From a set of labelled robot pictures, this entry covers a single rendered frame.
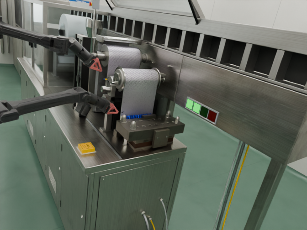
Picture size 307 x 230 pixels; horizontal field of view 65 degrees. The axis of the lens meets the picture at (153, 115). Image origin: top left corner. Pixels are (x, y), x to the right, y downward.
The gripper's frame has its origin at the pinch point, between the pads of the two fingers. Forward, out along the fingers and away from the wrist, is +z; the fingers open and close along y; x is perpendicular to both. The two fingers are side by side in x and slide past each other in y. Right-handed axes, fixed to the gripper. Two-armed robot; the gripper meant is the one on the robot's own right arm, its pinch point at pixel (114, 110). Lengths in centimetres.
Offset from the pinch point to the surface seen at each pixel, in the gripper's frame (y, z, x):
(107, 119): -8.1, 4.5, -9.0
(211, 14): -209, 200, 189
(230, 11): -170, 198, 196
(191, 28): 9, 9, 63
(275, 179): 75, 52, 17
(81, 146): 9.7, -12.3, -24.0
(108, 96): -8.8, -3.4, 4.5
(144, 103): -0.6, 16.6, 11.8
